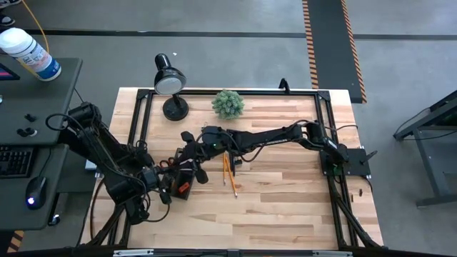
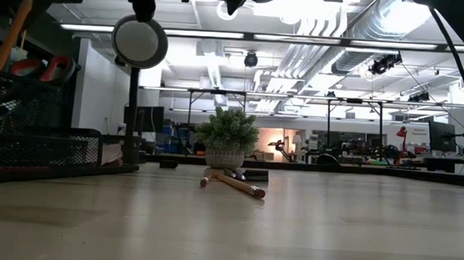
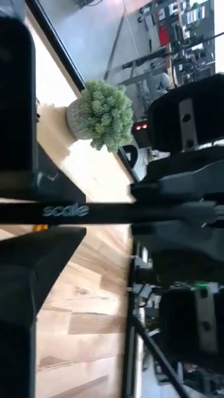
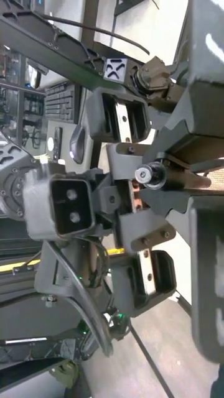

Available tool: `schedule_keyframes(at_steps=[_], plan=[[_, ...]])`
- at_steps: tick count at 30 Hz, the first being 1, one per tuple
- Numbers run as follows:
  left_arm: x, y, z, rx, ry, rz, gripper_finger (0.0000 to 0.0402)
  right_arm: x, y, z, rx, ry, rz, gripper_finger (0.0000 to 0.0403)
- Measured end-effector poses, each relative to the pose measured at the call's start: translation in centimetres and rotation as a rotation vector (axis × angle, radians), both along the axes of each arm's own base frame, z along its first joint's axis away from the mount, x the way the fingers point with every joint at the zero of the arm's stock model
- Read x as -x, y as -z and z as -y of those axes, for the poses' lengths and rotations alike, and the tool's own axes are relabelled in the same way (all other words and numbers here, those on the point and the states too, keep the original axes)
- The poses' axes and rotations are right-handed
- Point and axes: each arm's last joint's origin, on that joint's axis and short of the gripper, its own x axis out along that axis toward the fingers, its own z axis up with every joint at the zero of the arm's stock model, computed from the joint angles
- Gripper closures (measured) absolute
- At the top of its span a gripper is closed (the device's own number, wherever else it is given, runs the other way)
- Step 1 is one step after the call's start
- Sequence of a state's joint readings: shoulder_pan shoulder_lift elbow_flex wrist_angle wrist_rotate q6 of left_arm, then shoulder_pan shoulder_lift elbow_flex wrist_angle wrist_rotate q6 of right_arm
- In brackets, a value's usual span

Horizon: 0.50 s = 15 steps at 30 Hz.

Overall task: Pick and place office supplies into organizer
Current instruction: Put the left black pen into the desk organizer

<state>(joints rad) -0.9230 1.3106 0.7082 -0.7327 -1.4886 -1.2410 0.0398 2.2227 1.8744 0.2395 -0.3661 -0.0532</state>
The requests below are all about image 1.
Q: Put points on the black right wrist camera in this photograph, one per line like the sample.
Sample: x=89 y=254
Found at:
x=212 y=132

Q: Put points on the dark tablet screen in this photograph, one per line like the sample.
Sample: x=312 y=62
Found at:
x=7 y=73

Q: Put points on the red utility knife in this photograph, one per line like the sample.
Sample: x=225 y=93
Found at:
x=184 y=187

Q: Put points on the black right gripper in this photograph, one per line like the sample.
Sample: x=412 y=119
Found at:
x=210 y=151

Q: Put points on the black aluminium table frame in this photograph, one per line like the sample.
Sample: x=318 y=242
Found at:
x=250 y=92

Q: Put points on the black desk knob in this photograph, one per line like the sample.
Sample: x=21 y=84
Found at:
x=26 y=132
x=30 y=117

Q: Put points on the black floor mat orange stripes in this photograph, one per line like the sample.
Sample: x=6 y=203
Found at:
x=328 y=43

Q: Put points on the white wipes canister blue label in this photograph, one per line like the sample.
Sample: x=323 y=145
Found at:
x=28 y=53

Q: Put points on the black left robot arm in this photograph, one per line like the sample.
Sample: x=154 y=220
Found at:
x=103 y=150

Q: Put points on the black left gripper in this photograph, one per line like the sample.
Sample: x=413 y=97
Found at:
x=150 y=176

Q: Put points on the orange wooden pencil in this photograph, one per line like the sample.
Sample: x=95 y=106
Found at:
x=232 y=182
x=225 y=167

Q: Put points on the artificial green potted plant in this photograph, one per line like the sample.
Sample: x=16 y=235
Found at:
x=228 y=104

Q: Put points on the person's shoe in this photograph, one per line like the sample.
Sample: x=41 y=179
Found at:
x=9 y=3
x=7 y=19

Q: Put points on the black side desk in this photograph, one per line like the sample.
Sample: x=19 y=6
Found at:
x=35 y=107

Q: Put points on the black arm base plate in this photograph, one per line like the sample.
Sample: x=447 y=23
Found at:
x=357 y=160

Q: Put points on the black mesh desk organizer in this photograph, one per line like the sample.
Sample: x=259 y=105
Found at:
x=185 y=175

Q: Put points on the black computer mouse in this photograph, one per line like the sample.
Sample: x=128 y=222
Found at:
x=35 y=191

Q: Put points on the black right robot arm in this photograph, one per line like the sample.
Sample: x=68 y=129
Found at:
x=271 y=137

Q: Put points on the black desk lamp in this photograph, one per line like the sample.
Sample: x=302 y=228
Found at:
x=170 y=84

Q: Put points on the black keyboard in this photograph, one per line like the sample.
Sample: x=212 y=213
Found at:
x=14 y=160

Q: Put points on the black binder clip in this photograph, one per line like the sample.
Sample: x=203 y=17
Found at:
x=238 y=161

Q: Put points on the black metal stand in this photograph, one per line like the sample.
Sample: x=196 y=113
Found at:
x=428 y=121

